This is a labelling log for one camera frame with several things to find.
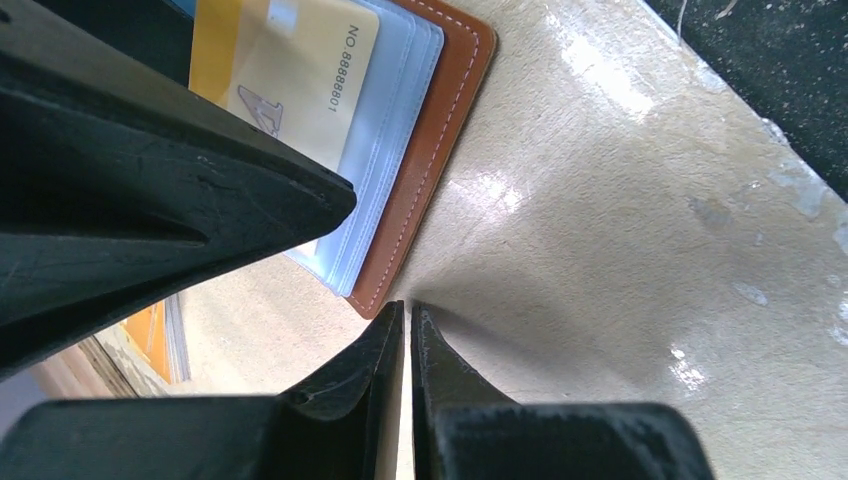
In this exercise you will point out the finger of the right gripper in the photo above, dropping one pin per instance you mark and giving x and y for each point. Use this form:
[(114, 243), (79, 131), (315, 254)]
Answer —
[(120, 186)]

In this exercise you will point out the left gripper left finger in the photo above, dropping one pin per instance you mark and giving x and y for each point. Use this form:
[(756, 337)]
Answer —
[(340, 422)]

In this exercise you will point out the single orange card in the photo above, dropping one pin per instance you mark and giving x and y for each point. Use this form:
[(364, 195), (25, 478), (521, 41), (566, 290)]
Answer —
[(292, 69)]

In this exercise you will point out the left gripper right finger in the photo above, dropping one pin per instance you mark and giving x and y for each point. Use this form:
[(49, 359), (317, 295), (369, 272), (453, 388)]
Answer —
[(465, 428)]

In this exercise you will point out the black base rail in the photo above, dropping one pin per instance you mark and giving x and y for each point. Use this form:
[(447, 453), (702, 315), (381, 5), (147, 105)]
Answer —
[(786, 59)]

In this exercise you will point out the brown wooden board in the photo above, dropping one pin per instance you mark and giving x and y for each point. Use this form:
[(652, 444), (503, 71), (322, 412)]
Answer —
[(83, 370)]

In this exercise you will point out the brown leather card holder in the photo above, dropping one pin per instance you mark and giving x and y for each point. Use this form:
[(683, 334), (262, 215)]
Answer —
[(427, 66)]

